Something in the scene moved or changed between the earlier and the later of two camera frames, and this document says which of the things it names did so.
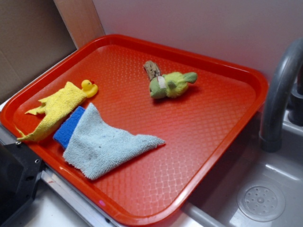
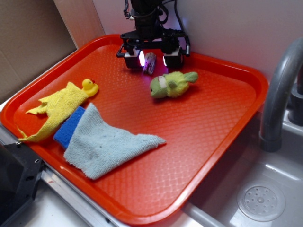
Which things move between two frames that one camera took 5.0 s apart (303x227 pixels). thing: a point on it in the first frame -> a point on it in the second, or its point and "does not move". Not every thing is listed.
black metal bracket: [20, 168] does not move
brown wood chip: [152, 69] -> [149, 63]
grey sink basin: [251, 187] does not move
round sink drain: [261, 201] does not move
